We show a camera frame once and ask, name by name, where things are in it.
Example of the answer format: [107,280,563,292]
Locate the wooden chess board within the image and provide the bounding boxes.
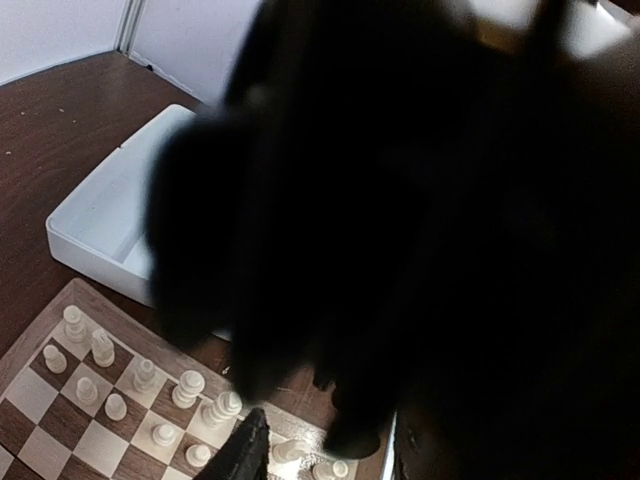
[0,277,381,480]

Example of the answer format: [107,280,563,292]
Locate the right aluminium frame post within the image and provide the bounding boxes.
[115,0,146,56]

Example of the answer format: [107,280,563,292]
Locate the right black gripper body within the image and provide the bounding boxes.
[144,1,639,479]

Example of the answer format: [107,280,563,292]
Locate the row of white chess pieces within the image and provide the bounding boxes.
[42,305,351,480]

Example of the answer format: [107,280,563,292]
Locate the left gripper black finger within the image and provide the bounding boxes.
[197,407,270,480]

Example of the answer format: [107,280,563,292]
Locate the white plastic compartment tray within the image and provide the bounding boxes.
[44,103,236,344]

